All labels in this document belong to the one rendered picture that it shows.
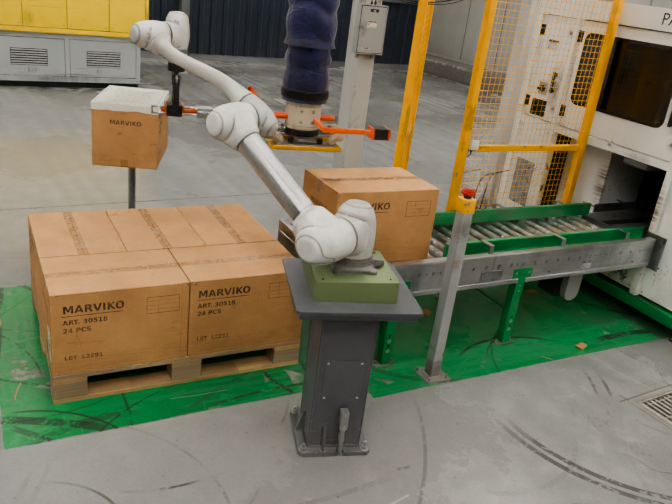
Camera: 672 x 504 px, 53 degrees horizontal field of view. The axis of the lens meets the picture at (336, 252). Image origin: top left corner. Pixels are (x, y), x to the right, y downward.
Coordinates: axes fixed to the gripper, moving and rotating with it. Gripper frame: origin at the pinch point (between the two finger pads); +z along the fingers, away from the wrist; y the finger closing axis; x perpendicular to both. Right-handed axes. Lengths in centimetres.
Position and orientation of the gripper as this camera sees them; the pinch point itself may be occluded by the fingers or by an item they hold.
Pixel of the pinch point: (175, 108)
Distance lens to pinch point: 320.8
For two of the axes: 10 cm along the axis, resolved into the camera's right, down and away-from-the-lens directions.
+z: -1.2, 9.2, 3.8
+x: -9.6, -0.1, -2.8
